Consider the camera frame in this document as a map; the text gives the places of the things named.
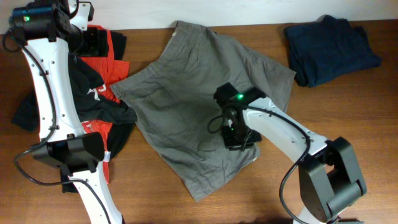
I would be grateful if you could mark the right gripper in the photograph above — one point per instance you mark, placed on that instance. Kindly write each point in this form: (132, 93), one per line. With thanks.
(231, 144)

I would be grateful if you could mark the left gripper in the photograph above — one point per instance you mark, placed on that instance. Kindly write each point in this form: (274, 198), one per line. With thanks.
(99, 43)

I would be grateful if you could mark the grey shorts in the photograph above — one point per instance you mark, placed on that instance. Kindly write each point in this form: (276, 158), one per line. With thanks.
(173, 101)

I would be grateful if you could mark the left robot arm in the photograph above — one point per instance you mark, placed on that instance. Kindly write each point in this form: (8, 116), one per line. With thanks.
(48, 32)

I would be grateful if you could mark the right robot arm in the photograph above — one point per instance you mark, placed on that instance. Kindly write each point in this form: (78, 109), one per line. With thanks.
(330, 178)

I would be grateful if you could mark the red t-shirt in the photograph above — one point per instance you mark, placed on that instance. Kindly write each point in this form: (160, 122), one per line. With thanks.
(112, 69)

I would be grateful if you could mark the black t-shirt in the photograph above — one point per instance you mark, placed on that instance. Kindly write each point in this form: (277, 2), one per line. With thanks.
(90, 106)

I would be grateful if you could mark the folded navy blue garment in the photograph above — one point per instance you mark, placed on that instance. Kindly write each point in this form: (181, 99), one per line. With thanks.
(322, 51)

